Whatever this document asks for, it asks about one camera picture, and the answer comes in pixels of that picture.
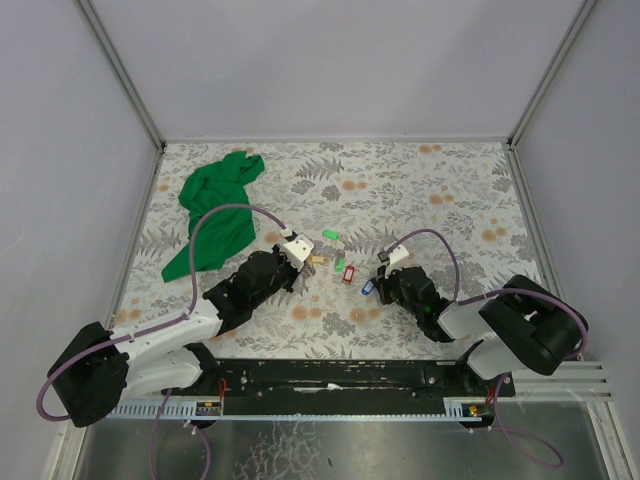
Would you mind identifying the blue key tag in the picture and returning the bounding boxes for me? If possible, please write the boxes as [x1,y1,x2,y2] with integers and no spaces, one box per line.
[361,279,378,296]

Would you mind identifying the yellow key tag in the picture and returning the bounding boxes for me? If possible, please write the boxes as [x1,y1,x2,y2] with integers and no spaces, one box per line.
[308,255,329,265]

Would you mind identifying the red key tag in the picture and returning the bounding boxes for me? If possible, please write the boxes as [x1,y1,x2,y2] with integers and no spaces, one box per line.
[342,265,355,285]

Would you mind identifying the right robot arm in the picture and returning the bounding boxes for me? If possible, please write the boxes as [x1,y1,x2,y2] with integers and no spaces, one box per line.
[371,266,588,380]

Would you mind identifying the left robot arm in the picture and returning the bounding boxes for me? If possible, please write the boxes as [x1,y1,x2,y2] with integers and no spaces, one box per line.
[47,236,313,428]

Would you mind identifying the green cloth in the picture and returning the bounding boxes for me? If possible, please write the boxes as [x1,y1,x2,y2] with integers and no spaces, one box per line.
[160,151,266,282]

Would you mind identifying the dark green key tag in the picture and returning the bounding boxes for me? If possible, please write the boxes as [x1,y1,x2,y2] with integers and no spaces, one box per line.
[334,250,345,272]

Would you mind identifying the light green key tag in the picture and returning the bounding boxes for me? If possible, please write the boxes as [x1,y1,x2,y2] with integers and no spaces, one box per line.
[322,229,340,240]

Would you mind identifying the floral table mat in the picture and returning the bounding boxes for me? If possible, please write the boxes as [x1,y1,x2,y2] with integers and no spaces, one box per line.
[102,141,576,361]

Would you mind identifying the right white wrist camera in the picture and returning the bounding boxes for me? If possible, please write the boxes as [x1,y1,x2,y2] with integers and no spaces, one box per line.
[378,245,410,270]

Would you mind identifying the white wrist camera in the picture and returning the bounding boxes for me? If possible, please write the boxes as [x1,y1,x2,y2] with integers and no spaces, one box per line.
[280,234,315,271]
[378,245,410,270]

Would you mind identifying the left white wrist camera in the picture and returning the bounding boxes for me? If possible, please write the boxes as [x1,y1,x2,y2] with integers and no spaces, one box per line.
[280,234,315,271]

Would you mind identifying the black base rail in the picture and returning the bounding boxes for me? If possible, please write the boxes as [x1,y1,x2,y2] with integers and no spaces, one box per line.
[172,359,515,417]

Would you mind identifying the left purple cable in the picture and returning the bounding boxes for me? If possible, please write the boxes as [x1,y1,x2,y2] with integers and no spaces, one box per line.
[37,203,294,424]

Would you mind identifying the aluminium frame rail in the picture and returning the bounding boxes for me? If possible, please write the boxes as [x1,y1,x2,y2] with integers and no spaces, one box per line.
[91,358,610,401]

